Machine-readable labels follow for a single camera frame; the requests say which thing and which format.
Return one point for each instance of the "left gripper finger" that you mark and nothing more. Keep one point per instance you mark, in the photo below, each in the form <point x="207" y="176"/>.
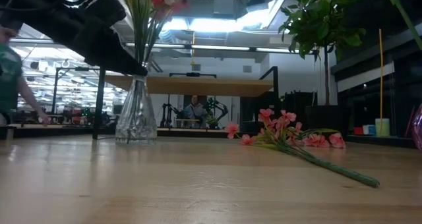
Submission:
<point x="112" y="52"/>

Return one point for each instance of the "clear glass vase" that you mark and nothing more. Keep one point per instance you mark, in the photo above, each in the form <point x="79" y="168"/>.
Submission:
<point x="136" y="118"/>

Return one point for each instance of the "pink artificial flower bunch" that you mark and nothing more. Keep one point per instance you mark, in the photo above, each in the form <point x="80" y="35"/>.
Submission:
<point x="280" y="122"/>

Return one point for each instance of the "purple glass vase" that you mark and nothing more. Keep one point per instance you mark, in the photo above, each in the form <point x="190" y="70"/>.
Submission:
<point x="418" y="128"/>

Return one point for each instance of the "person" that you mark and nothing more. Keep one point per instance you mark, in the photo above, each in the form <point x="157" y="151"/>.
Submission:
<point x="8" y="79"/>
<point x="195" y="110"/>

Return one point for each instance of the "long horizontal light bar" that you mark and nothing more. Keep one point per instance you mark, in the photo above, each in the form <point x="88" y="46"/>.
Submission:
<point x="217" y="47"/>

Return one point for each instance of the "potted green plant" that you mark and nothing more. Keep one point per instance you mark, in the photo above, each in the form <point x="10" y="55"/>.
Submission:
<point x="316" y="19"/>

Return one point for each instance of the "small red box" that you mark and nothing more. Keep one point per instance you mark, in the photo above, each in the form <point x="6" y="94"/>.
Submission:
<point x="358" y="130"/>

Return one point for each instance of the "white and blue box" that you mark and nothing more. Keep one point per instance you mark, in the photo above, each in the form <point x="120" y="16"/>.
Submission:
<point x="369" y="130"/>

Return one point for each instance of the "pale green cup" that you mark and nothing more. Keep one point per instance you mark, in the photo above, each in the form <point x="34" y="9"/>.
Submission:
<point x="382" y="128"/>

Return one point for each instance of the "dark shelving unit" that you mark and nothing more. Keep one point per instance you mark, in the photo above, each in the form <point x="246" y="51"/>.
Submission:
<point x="405" y="85"/>

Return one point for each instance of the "wooden shelf with black frame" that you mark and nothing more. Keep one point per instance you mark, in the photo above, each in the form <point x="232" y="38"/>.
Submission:
<point x="204" y="85"/>

